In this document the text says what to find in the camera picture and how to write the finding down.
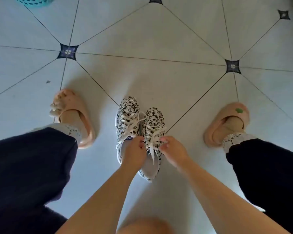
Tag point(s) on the person's right hand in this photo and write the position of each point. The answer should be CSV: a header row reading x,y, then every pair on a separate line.
x,y
173,151

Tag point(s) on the person's left hand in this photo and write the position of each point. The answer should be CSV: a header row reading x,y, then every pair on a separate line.
x,y
134,153

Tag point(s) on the white shoelace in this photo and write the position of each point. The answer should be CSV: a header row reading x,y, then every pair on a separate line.
x,y
152,134
131,126

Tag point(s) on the floral sneaker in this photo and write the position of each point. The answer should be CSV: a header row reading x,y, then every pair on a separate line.
x,y
127,107
153,116

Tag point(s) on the person's right forearm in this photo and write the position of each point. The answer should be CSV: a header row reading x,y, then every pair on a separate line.
x,y
222,204

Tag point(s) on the person's left forearm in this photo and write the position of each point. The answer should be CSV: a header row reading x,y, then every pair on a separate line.
x,y
100,204

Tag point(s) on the person's left leg navy trousers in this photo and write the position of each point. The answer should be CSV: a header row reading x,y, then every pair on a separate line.
x,y
26,168

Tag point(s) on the pink slipper with green charm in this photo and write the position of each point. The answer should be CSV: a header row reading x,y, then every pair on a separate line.
x,y
234,108

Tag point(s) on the pink slipper with white charms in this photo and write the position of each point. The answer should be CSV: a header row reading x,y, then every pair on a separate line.
x,y
73,101

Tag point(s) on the teal plastic basket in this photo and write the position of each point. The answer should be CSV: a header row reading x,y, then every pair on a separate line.
x,y
34,1

